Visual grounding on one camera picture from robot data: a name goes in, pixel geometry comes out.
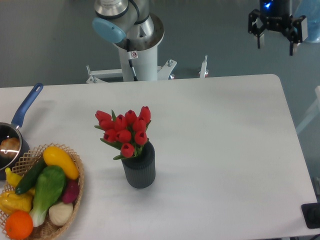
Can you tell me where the blue handled saucepan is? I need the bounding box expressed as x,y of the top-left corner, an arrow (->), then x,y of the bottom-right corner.
0,83 -> 44,181

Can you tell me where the black device at edge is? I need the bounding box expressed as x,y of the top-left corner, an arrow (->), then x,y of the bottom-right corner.
301,202 -> 320,229

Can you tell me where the yellow bell pepper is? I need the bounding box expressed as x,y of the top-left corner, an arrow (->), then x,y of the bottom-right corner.
0,190 -> 33,215

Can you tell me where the dark green cucumber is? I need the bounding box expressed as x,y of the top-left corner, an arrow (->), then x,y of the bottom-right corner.
15,158 -> 47,195

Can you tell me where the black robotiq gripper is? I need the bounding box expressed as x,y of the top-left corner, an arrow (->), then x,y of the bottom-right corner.
247,0 -> 308,56

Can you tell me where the yellow squash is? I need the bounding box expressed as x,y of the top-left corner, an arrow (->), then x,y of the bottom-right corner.
43,146 -> 80,180

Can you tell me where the woven wicker basket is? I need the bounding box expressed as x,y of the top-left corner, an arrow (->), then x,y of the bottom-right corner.
0,142 -> 85,240

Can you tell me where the white frame at right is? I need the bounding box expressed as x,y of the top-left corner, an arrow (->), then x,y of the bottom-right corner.
295,85 -> 320,135

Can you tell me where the red tulip bouquet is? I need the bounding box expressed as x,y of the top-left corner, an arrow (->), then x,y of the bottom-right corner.
95,106 -> 152,160

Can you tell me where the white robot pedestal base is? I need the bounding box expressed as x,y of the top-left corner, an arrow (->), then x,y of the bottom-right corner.
86,46 -> 177,84

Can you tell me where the white garlic bulb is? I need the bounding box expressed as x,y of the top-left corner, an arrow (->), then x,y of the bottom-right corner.
48,202 -> 73,226

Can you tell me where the orange fruit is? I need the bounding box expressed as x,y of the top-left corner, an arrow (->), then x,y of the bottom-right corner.
4,210 -> 33,240

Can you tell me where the green bok choy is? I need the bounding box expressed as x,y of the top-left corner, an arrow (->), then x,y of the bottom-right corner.
29,165 -> 66,228

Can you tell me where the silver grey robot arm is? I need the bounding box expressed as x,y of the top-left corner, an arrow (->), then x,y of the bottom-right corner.
92,0 -> 308,55

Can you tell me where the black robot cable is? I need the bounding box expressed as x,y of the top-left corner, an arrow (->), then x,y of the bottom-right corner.
125,38 -> 139,82

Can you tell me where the dark grey ribbed vase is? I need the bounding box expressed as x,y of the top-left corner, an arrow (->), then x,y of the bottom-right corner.
121,141 -> 156,189

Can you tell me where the brown bread roll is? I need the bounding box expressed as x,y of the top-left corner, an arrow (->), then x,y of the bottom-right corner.
0,137 -> 20,160

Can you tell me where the blue translucent water bottle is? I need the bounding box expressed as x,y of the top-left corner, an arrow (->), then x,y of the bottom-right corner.
294,0 -> 320,43

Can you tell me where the yellow banana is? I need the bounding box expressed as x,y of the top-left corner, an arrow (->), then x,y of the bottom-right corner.
5,167 -> 23,189

